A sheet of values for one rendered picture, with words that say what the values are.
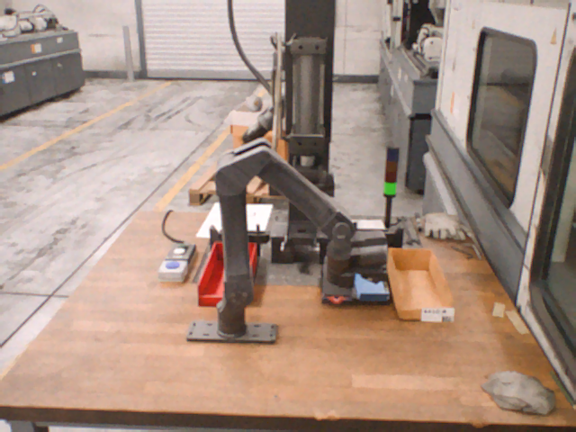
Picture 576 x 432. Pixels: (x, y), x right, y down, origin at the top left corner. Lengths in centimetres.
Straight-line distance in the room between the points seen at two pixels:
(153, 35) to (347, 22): 366
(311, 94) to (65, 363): 85
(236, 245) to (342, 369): 34
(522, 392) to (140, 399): 72
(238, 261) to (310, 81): 52
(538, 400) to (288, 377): 47
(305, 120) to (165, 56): 984
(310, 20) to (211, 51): 949
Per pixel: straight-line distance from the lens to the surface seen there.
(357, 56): 1069
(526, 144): 175
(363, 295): 135
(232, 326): 124
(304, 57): 142
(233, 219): 112
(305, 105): 143
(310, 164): 149
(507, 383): 119
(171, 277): 151
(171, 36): 1113
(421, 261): 156
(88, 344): 132
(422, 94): 454
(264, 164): 106
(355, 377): 116
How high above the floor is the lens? 162
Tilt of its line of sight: 22 degrees down
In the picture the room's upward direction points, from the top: straight up
